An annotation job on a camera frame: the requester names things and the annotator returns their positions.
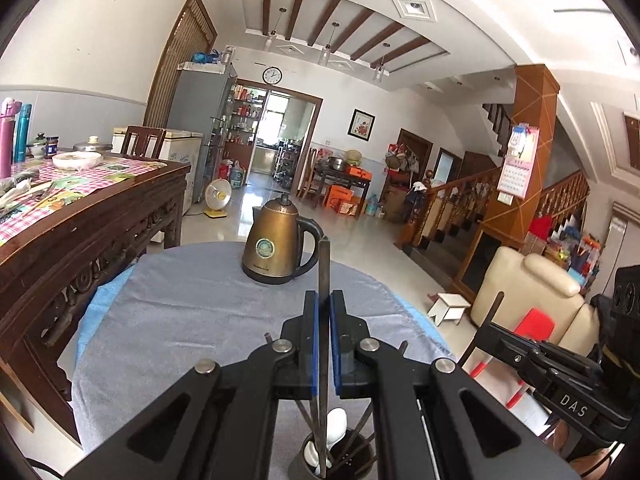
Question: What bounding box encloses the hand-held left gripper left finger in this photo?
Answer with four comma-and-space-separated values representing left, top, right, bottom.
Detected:
65, 290, 321, 480

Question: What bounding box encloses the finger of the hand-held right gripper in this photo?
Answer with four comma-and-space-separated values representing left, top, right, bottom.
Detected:
477, 335, 538, 378
477, 321, 542, 353

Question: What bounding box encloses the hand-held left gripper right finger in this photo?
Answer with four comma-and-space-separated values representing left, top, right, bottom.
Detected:
330, 289, 583, 480

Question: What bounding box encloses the dark metal chopstick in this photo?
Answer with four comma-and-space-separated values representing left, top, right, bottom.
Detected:
345, 430, 377, 463
309, 238, 332, 480
459, 291, 506, 367

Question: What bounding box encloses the dark utensil holder cup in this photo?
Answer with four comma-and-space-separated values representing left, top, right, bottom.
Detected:
287, 427, 378, 480

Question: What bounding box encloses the red plastic stool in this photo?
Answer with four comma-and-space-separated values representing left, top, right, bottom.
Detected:
469, 307, 557, 411

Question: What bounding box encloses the cream leather armchair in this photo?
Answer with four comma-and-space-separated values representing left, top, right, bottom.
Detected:
470, 247, 601, 356

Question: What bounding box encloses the small white stool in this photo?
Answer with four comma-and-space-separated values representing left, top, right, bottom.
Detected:
426, 292, 472, 327

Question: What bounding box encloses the white plastic spoon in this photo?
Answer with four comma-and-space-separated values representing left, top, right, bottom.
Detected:
304, 407, 347, 476

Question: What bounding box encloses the bronze electric kettle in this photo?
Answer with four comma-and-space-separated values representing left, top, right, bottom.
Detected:
241, 192, 323, 286

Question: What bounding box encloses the grey table cloth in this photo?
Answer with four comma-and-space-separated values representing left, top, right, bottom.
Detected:
70, 241, 456, 480

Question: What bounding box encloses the wooden stair railing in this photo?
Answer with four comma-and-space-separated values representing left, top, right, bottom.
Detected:
400, 165, 591, 271

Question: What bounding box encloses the dark wooden side table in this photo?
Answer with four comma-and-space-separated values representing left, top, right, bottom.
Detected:
315, 157, 373, 207

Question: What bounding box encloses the wooden chair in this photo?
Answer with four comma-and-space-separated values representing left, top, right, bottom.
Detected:
297, 147, 321, 202
120, 126, 167, 161

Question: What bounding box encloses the yellow fan heater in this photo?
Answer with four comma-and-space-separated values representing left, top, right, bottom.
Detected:
204, 179, 234, 219

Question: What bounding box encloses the blue table mat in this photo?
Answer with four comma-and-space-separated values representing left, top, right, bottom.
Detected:
75, 265, 453, 361

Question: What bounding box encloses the white chest freezer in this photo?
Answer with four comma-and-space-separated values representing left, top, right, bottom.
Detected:
112, 127, 204, 216

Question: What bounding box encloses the carved dark wooden table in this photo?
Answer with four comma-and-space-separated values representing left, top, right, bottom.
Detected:
0, 157, 193, 448

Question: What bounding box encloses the grey refrigerator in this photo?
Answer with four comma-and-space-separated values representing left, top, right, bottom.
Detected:
167, 62, 236, 203

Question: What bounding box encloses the glass pendant lamp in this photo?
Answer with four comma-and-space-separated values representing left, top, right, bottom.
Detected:
318, 22, 341, 67
264, 7, 288, 54
372, 42, 392, 83

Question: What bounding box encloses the steel pot with lid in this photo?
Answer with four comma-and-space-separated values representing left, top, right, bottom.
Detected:
72, 136, 113, 154

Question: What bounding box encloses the white bowl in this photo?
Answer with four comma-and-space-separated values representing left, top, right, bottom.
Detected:
51, 151, 103, 171

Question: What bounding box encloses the checkered tablecloth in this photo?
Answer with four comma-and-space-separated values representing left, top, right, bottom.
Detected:
0, 147, 168, 246

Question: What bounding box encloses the lidded glass bowl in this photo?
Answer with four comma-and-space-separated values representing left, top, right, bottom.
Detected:
26, 132, 48, 160

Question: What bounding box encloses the teal water bottle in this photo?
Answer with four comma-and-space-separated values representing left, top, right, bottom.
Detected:
14, 104, 33, 163

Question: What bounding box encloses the pink water bottle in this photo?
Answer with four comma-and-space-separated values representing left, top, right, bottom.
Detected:
0, 99, 22, 180

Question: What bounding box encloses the wall calendar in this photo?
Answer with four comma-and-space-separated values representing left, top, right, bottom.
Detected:
496, 122, 541, 200

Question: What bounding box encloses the framed wall picture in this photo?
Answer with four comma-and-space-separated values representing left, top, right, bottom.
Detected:
348, 109, 377, 141

